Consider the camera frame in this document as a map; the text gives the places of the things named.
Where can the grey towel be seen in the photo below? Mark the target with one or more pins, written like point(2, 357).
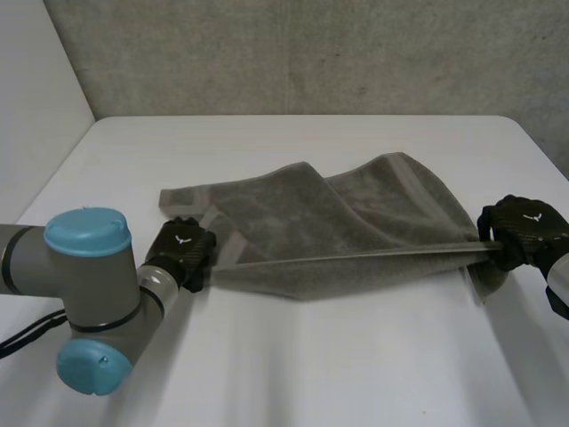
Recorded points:
point(311, 231)

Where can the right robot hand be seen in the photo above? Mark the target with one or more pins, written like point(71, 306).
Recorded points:
point(529, 231)

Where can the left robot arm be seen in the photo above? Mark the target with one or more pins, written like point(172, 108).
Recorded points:
point(89, 284)

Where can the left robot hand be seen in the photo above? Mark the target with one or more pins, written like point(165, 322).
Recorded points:
point(182, 249)

